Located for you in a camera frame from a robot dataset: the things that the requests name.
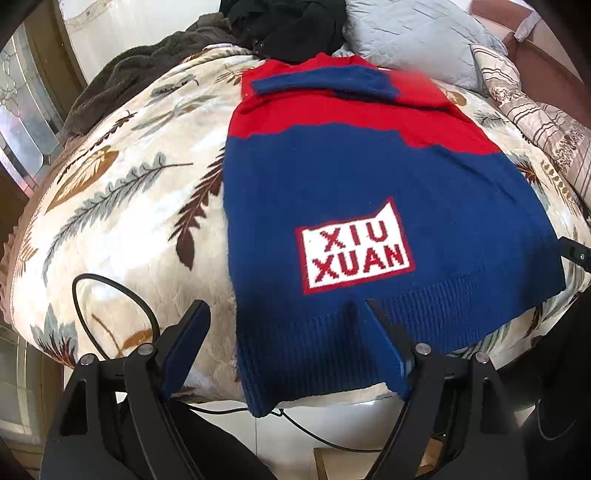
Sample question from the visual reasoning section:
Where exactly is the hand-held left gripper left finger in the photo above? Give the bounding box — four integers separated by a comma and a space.
41, 299, 212, 480

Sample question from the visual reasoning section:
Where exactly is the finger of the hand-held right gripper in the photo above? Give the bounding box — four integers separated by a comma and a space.
558, 236, 591, 274

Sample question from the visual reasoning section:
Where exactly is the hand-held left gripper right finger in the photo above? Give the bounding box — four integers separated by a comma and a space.
365, 299, 527, 480

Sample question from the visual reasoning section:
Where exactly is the red and blue knit sweater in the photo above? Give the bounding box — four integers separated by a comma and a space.
222, 52, 568, 418

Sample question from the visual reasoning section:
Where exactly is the person's dark clothing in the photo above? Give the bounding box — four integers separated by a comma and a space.
496, 277, 591, 480

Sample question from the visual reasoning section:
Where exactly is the leaf print fleece blanket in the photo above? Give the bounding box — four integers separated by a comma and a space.
0, 44, 591, 402

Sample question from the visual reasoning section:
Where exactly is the brown headboard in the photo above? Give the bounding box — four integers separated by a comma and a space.
471, 0, 591, 121

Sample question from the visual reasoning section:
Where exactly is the grey cloth strip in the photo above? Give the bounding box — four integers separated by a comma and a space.
514, 11, 542, 43

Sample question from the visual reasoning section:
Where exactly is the grey quilted pillow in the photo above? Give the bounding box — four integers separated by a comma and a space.
333, 0, 509, 95

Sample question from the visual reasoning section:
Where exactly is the patterned glass window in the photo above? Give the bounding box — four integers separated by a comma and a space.
0, 22, 65, 197

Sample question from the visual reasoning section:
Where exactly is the dark brown fleece blanket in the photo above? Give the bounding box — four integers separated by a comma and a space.
62, 13, 250, 139

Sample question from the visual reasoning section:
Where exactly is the black cloth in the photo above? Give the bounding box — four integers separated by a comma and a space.
219, 0, 349, 65

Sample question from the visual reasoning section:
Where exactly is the black cable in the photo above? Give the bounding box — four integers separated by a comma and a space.
71, 273, 398, 454

